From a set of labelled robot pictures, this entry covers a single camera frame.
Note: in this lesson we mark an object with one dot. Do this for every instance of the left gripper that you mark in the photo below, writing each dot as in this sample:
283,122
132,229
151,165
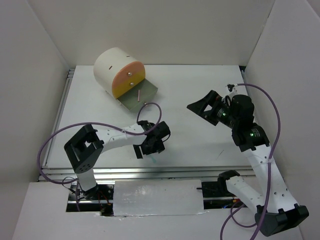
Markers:
158,146

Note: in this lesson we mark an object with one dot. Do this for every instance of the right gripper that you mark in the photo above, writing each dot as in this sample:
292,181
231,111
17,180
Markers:
212,98

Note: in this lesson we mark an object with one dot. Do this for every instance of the teal razor stick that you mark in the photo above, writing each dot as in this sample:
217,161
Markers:
153,159

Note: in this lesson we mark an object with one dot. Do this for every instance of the grey bottom drawer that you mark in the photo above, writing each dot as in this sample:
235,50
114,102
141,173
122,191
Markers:
129,99

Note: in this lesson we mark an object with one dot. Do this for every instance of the pink razor stick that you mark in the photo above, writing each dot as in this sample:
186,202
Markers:
139,95

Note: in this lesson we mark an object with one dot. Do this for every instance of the pink top drawer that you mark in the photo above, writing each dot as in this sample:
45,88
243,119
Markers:
134,66

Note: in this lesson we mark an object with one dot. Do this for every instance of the yellow drawer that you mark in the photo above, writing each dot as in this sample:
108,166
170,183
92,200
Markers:
126,80

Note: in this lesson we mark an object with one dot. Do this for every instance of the white round drawer cabinet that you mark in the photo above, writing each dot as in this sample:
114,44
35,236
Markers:
108,64

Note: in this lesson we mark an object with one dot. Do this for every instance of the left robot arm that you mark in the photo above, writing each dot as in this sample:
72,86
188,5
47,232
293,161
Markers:
85,147

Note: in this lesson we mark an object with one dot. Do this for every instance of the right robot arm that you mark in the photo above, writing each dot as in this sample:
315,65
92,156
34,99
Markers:
275,209

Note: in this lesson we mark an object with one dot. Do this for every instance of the white foil sheet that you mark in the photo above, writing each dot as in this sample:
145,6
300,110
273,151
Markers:
157,198

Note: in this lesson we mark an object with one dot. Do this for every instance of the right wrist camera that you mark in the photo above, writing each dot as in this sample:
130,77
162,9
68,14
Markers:
231,88

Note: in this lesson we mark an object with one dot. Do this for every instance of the aluminium rail frame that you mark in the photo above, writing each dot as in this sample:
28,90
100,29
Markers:
195,149

